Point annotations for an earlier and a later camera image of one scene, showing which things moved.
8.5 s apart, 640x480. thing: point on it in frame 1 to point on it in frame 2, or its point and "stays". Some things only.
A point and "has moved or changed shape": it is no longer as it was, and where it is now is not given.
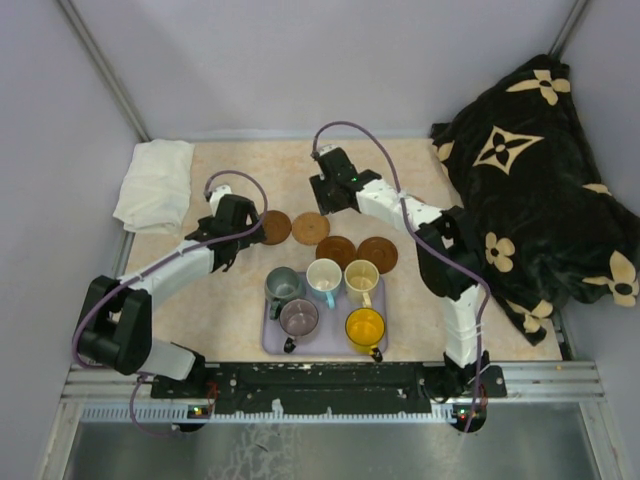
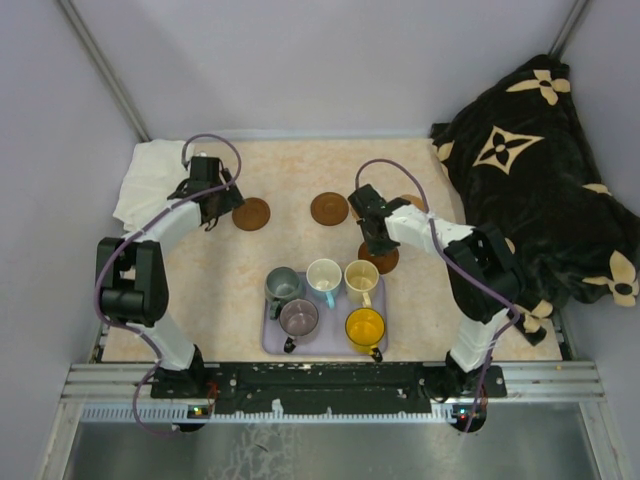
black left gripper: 253,238 to 232,198
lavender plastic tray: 329,338 stays
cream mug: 361,278 stays
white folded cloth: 154,195 stays
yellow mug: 364,328 stays
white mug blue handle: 324,278 stays
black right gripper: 319,183 to 374,248
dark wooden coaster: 338,248 has moved or changed shape
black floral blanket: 548,229 stays
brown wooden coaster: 380,251 stays
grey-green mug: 282,284 stays
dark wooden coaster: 277,226 has moved or changed shape
